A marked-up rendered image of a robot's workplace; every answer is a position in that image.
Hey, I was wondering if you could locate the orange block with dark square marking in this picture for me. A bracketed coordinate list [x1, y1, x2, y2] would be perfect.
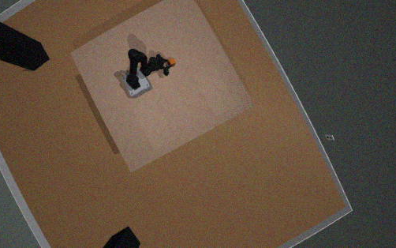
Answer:
[167, 58, 175, 67]

